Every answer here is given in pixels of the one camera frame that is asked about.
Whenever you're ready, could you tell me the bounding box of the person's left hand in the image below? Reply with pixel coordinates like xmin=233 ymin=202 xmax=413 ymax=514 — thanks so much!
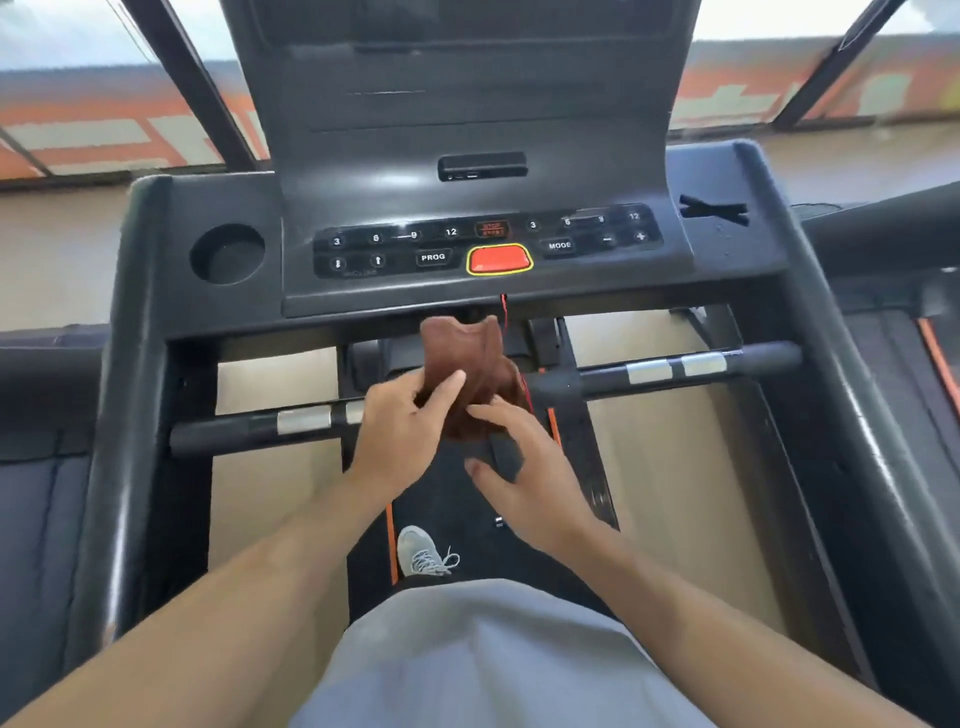
xmin=348 ymin=367 xmax=468 ymax=502

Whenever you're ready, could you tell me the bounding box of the person's right hand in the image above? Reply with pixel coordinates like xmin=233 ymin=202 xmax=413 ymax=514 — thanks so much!
xmin=463 ymin=397 xmax=603 ymax=562

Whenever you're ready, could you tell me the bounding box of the brown microfibre cloth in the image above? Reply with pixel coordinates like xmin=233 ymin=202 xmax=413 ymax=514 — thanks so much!
xmin=416 ymin=314 xmax=531 ymax=443

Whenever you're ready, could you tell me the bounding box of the black treadmill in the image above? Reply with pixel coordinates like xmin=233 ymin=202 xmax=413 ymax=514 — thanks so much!
xmin=63 ymin=0 xmax=960 ymax=728
xmin=0 ymin=322 xmax=114 ymax=723
xmin=798 ymin=179 xmax=960 ymax=541

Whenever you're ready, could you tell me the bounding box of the person's right forearm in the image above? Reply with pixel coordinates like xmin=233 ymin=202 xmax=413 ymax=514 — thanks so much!
xmin=558 ymin=524 xmax=931 ymax=728

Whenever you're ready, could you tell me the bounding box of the person's left forearm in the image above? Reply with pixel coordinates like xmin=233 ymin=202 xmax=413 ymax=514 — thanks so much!
xmin=0 ymin=479 xmax=391 ymax=728

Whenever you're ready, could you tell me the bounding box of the person's left grey shoe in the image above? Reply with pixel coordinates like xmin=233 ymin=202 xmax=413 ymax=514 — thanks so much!
xmin=395 ymin=524 xmax=462 ymax=580

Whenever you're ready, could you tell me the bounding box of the person's grey shirt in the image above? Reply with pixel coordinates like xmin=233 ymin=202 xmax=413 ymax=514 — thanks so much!
xmin=288 ymin=577 xmax=718 ymax=728

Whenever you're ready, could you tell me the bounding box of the orange patterned parapet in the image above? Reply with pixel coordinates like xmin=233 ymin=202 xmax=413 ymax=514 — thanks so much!
xmin=0 ymin=29 xmax=960 ymax=183

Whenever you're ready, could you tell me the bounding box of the red safety cord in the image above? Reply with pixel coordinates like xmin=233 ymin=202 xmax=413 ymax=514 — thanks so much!
xmin=497 ymin=293 xmax=536 ymax=416

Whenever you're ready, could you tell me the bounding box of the black window frame post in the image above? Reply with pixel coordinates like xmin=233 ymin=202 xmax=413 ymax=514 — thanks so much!
xmin=119 ymin=0 xmax=260 ymax=174
xmin=770 ymin=0 xmax=910 ymax=133

